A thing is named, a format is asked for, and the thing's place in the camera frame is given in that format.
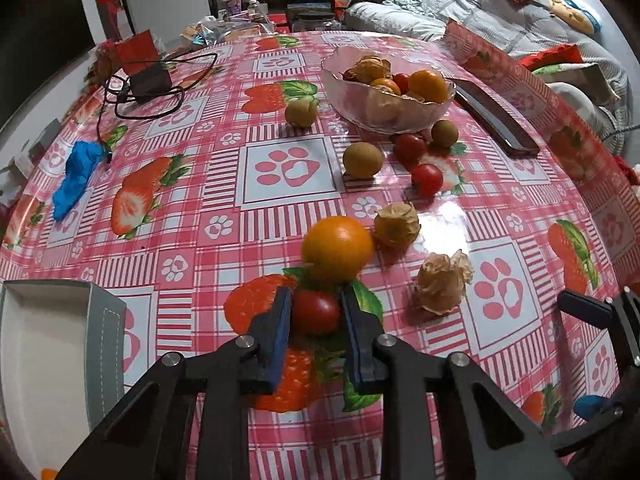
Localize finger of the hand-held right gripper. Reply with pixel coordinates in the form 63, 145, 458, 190
544, 394, 640, 461
557, 287, 640, 367

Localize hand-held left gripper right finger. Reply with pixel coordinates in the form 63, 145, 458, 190
340, 284, 576, 480

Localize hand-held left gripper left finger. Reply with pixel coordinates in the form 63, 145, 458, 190
55, 286, 301, 480

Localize physalis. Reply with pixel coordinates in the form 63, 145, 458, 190
374, 202, 421, 250
343, 55, 393, 85
416, 249, 474, 317

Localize clear glass bowl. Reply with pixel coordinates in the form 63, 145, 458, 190
320, 45, 456, 135

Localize white tray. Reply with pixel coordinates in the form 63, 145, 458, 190
0, 280, 127, 480

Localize person's right hand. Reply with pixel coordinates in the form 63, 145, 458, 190
573, 394, 623, 420

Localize strawberry checkered tablecloth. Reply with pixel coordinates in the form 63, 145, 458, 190
0, 30, 640, 480

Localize brown kiwi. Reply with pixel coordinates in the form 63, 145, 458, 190
430, 119, 459, 149
284, 99, 317, 129
342, 142, 385, 179

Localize black phone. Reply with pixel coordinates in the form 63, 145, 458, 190
452, 79, 541, 156

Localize blue cloth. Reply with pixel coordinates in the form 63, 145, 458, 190
52, 141, 109, 222

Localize small orange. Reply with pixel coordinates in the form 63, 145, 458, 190
370, 77, 402, 97

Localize dark power adapter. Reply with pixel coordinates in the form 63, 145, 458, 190
128, 62, 172, 105

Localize plush toy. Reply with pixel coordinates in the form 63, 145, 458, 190
549, 0, 602, 35

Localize clear plastic bags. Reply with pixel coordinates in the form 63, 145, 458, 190
181, 14, 277, 46

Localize red gift box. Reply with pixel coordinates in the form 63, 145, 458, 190
114, 30, 162, 77

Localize grey quilt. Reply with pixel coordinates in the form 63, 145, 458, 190
345, 0, 632, 106

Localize black power adapter with cable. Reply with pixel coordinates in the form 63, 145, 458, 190
96, 51, 219, 147

